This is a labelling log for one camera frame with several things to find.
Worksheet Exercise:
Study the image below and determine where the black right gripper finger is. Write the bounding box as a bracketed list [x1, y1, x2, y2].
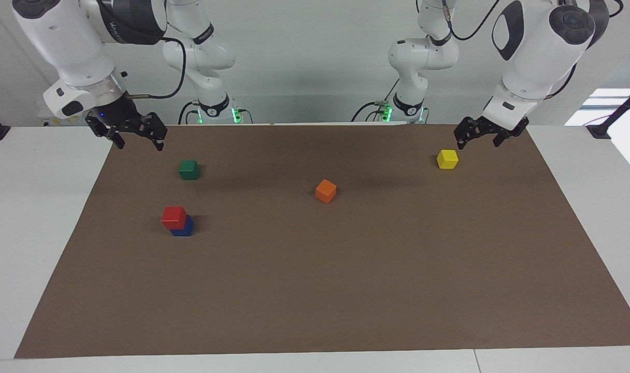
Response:
[138, 112, 168, 152]
[85, 115, 126, 150]

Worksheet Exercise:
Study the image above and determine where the red cube block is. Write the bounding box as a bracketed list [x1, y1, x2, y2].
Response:
[161, 206, 188, 231]

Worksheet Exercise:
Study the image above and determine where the yellow cube block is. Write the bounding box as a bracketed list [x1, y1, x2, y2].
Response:
[436, 149, 460, 170]

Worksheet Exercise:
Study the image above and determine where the green cube block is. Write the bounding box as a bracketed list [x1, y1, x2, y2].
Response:
[178, 159, 201, 181]

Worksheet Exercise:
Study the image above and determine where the blue cube block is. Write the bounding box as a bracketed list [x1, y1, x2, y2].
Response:
[169, 215, 194, 238]

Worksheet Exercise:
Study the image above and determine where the orange cube block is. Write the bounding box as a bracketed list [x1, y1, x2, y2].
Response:
[314, 179, 338, 204]

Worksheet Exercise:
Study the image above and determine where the black angled stand pole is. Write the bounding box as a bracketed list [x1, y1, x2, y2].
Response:
[586, 82, 630, 140]

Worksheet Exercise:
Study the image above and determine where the brown table mat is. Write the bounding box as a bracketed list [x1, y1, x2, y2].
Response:
[15, 123, 630, 360]

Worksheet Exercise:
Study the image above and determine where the black right base cable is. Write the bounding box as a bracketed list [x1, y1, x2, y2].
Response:
[177, 100, 203, 125]

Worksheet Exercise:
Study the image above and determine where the black base cable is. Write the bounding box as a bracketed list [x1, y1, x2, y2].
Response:
[177, 100, 203, 125]
[351, 77, 402, 123]

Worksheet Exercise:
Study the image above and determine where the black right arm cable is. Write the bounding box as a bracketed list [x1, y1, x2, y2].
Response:
[122, 35, 188, 100]

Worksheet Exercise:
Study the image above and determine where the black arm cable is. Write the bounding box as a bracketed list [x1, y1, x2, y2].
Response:
[440, 0, 503, 42]
[122, 35, 188, 100]

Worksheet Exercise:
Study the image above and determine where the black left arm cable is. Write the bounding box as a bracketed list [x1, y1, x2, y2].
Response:
[440, 0, 503, 42]

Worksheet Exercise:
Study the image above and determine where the black left base cable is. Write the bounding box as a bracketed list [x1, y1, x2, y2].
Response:
[351, 77, 402, 123]

